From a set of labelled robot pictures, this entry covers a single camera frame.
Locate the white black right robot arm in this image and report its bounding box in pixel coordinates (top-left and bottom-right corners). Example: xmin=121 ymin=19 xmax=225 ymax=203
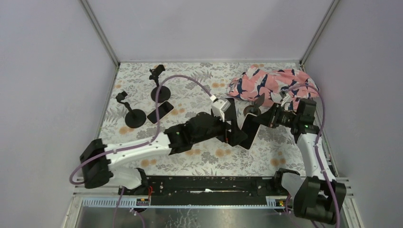
xmin=240 ymin=98 xmax=346 ymax=228

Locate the white slotted cable duct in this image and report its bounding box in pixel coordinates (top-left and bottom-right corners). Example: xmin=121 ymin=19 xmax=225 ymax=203
xmin=82 ymin=197 xmax=285 ymax=209

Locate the pink patterned cloth bag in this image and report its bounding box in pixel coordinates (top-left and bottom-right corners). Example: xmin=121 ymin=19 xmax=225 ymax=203
xmin=227 ymin=65 xmax=319 ymax=111

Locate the floral patterned table mat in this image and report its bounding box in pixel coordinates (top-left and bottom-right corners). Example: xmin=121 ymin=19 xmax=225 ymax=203
xmin=99 ymin=62 xmax=315 ymax=176

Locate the phone with beige case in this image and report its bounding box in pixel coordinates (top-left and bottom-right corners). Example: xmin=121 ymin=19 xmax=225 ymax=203
xmin=147 ymin=101 xmax=174 ymax=124

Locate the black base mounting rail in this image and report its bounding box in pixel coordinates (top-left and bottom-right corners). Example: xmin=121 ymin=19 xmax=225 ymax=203
xmin=118 ymin=176 xmax=288 ymax=206

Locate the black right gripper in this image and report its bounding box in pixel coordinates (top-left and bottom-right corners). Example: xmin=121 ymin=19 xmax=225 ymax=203
xmin=252 ymin=103 xmax=299 ymax=129

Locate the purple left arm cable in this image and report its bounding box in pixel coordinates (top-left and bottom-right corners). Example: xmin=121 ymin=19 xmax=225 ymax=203
xmin=69 ymin=75 xmax=218 ymax=186

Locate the black phone stand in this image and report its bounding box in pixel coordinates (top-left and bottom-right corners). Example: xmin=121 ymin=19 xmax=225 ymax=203
xmin=149 ymin=64 xmax=171 ymax=103
xmin=115 ymin=91 xmax=146 ymax=128

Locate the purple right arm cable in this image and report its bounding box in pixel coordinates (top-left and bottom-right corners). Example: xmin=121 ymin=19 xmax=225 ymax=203
xmin=280 ymin=84 xmax=341 ymax=228

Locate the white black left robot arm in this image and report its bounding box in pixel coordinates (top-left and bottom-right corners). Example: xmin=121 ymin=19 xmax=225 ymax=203
xmin=79 ymin=98 xmax=248 ymax=195

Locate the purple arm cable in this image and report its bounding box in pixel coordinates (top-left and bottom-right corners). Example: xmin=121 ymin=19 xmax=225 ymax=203
xmin=280 ymin=84 xmax=341 ymax=228
xmin=69 ymin=75 xmax=218 ymax=186

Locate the phone with lavender case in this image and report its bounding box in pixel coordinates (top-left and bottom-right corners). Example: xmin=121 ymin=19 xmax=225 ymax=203
xmin=239 ymin=113 xmax=262 ymax=151

